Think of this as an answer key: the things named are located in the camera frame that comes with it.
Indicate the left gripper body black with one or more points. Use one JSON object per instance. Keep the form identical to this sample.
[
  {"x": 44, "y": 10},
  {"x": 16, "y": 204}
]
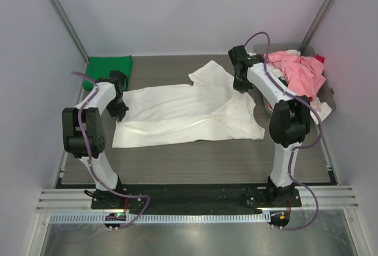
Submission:
[{"x": 118, "y": 111}]

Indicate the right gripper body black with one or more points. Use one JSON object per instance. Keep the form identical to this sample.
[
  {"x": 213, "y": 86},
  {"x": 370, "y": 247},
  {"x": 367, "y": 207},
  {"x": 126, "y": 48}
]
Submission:
[{"x": 241, "y": 82}]

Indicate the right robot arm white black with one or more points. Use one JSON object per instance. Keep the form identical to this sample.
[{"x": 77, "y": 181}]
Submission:
[{"x": 289, "y": 124}]

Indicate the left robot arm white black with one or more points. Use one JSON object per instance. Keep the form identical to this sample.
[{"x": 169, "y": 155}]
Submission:
[{"x": 84, "y": 135}]

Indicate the folded green t shirt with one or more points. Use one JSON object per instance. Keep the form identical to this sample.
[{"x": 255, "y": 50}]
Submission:
[{"x": 102, "y": 66}]

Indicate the pink t shirt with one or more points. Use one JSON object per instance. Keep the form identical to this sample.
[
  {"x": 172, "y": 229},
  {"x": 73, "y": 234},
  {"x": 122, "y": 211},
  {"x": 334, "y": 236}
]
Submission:
[{"x": 301, "y": 73}]

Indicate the cream white t shirt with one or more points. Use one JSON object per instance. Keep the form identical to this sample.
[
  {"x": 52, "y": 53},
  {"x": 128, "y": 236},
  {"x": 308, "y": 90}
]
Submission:
[{"x": 320, "y": 110}]

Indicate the red t shirt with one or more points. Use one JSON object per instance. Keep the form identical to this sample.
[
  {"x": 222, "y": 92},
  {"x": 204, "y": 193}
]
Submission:
[{"x": 307, "y": 77}]

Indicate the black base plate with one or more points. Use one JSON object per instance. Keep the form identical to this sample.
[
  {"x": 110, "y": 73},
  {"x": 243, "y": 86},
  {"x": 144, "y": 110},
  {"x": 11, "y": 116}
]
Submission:
[{"x": 176, "y": 198}]

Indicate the right corner aluminium post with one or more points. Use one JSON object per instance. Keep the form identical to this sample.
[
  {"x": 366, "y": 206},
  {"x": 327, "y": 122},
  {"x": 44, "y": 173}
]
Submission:
[{"x": 317, "y": 21}]

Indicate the corner aluminium post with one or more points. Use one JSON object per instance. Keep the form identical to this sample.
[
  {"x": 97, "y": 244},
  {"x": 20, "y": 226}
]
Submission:
[
  {"x": 60, "y": 11},
  {"x": 317, "y": 21}
]

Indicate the white slotted cable duct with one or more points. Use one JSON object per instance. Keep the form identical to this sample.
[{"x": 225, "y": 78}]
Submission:
[{"x": 114, "y": 218}]

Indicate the aluminium rail frame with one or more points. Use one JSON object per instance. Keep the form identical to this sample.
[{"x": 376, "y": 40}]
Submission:
[{"x": 72, "y": 200}]

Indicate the left corner aluminium post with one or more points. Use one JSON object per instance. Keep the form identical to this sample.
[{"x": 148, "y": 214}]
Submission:
[{"x": 60, "y": 11}]

